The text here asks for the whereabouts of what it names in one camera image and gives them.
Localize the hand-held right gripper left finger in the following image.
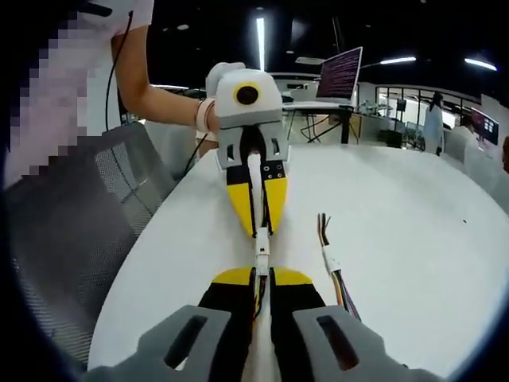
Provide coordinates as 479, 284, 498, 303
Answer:
84, 267, 257, 382

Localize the person's white shirt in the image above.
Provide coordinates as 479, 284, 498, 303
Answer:
77, 0, 155, 39

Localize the dark monitor with red screen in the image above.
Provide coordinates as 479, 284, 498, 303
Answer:
470, 108, 500, 146

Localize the pink wristband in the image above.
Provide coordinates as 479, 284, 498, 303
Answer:
194, 99, 218, 133

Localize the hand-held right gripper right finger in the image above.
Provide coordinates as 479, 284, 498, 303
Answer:
268, 267, 443, 382

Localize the grey mesh chair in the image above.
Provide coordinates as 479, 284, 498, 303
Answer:
6, 120, 188, 363

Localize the large monitor with text screen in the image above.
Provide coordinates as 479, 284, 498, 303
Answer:
315, 46, 364, 107

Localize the white JST socket with wires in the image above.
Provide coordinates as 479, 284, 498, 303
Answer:
251, 252, 272, 323
327, 257, 362, 322

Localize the thin black cable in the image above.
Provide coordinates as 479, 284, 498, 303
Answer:
103, 10, 135, 133

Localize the desk with black legs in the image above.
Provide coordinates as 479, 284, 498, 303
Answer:
282, 100, 356, 146

